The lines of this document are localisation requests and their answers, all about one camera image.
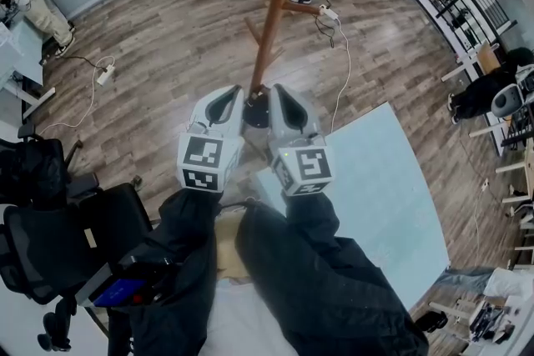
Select wooden table white legs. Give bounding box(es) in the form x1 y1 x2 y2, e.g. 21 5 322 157
441 41 501 83

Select row of small potted plants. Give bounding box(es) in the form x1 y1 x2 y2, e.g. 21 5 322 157
425 0 501 51

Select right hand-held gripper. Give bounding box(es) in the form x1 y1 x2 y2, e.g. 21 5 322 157
269 83 335 198

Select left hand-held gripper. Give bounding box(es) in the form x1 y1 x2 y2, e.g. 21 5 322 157
177 85 245 192

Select white power cable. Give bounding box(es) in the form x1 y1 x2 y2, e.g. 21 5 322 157
329 17 352 134
37 55 116 137

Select person's left forearm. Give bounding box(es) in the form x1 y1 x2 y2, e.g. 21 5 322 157
154 185 224 263

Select wooden coat stand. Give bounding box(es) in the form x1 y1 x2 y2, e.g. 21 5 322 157
243 0 327 160

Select cluttered white work desk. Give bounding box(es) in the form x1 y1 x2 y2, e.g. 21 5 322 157
429 291 531 345

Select black blue waist device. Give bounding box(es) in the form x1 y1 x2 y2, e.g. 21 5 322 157
74 255 179 309

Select black mesh office chair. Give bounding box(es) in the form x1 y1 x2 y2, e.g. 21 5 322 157
0 123 101 208
0 182 154 353

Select white-legged table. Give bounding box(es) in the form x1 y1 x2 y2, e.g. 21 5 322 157
468 118 516 138

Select person's right forearm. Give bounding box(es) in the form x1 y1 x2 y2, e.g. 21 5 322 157
283 190 341 255

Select light desk white legs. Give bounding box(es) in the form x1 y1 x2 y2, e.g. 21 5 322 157
0 18 58 120

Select black cap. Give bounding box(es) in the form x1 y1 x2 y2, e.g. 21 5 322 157
241 83 273 128

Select person's khaki trouser leg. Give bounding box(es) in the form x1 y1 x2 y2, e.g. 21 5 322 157
213 207 254 283

